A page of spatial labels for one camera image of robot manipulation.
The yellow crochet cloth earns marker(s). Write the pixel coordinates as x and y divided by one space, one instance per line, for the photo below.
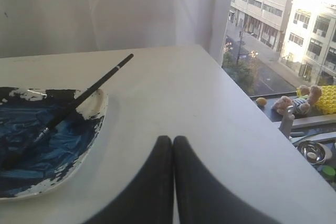
326 99

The yellow lemon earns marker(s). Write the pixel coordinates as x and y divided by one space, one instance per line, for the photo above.
261 101

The white backdrop curtain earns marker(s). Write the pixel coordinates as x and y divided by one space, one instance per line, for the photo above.
43 27

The green round lid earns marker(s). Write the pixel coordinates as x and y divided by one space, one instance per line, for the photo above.
328 172

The grey metal clamp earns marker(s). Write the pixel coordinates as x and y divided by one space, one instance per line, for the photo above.
287 121

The black paintbrush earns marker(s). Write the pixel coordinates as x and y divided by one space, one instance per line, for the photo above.
11 157

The white plate with blue paint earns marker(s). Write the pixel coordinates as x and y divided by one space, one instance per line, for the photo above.
52 162

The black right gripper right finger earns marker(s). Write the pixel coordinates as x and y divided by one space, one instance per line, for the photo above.
201 198

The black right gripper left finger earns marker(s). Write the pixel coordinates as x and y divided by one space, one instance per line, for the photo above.
149 197

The teddy bear striped shirt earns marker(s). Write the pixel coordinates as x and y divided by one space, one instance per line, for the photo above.
301 106

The steel bowl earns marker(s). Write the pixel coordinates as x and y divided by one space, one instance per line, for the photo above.
314 152

